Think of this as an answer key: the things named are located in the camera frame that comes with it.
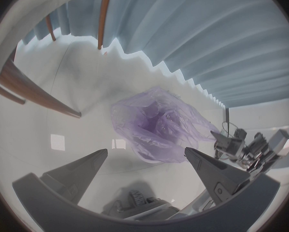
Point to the purple plastic bag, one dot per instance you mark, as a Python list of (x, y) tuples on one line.
[(154, 129)]

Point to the wooden chair with cream cushions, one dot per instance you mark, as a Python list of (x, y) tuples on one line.
[(26, 90)]

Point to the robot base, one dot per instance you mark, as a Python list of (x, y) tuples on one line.
[(147, 204)]

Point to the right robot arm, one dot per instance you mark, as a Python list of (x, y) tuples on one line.
[(279, 141)]

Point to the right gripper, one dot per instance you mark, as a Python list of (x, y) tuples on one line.
[(231, 146)]

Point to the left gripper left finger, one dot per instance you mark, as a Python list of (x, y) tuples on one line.
[(86, 171)]

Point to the blue-green curtain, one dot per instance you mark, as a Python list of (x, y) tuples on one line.
[(207, 45)]

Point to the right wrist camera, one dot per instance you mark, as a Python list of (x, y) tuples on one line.
[(240, 134)]

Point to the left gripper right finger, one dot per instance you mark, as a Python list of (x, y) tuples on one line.
[(212, 171)]

